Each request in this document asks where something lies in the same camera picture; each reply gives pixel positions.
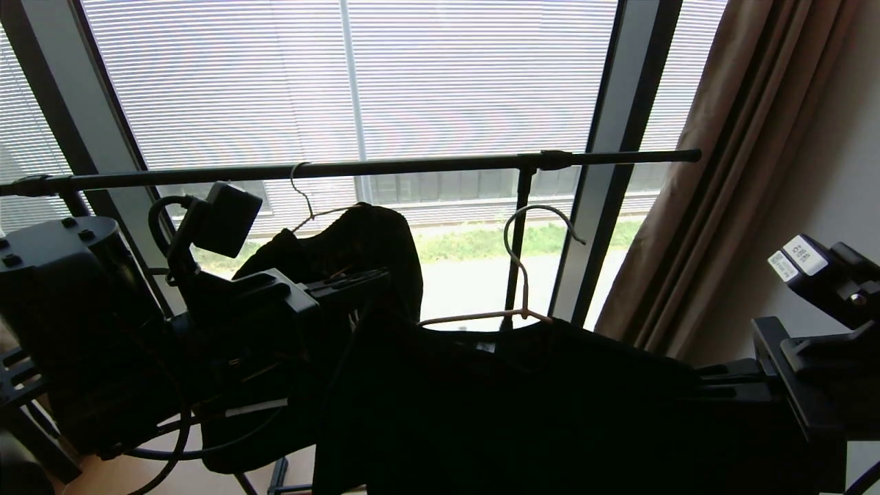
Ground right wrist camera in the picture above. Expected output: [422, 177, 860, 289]
[768, 234, 880, 373]

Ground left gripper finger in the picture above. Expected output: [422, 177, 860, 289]
[306, 268, 391, 303]

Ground brown curtain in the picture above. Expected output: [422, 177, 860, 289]
[595, 0, 867, 360]

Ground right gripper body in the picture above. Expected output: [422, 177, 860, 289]
[753, 316, 880, 441]

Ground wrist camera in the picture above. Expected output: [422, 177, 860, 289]
[165, 181, 265, 289]
[768, 234, 880, 373]

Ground pink clothes hanger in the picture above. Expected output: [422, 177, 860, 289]
[418, 205, 586, 328]
[290, 162, 358, 234]

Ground window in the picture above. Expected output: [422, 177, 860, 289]
[0, 0, 729, 331]

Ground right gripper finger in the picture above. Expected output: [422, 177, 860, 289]
[696, 359, 765, 383]
[698, 384, 781, 406]

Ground black cable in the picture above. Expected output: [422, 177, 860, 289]
[124, 196, 289, 495]
[844, 459, 880, 495]

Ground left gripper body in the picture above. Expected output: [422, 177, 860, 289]
[175, 269, 324, 413]

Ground black garment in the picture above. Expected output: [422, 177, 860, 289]
[313, 316, 709, 495]

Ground black clothes rack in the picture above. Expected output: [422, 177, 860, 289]
[0, 149, 703, 495]

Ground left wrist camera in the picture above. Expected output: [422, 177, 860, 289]
[165, 181, 265, 289]

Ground black shorts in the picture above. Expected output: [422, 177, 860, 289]
[199, 203, 425, 475]

